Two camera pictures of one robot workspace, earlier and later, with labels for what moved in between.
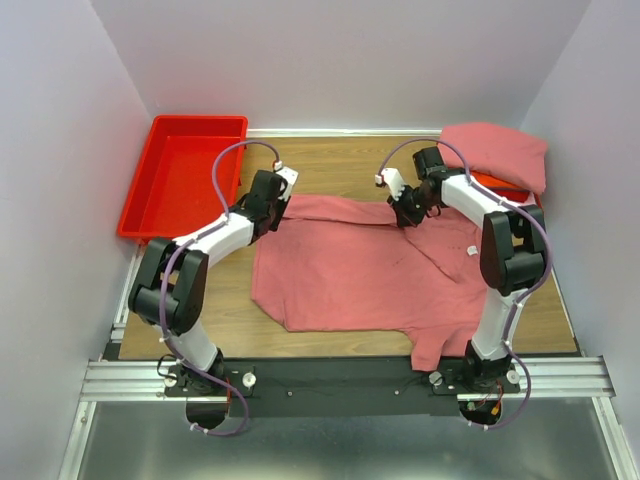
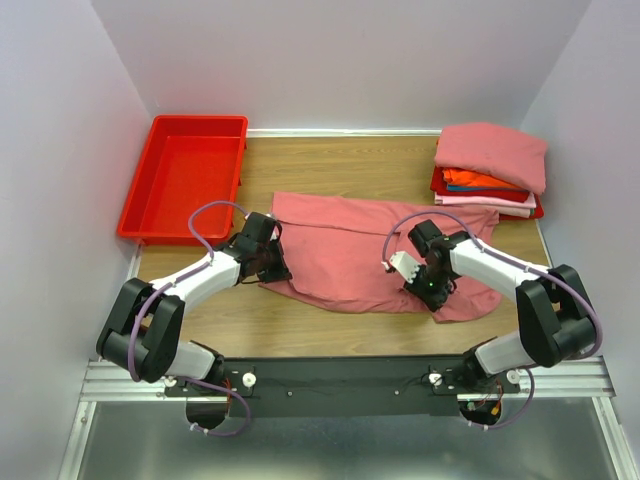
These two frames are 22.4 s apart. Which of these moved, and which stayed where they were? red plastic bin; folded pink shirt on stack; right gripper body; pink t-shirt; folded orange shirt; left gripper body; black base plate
Moved: left gripper body; right gripper body; pink t-shirt
Stayed: red plastic bin; black base plate; folded orange shirt; folded pink shirt on stack
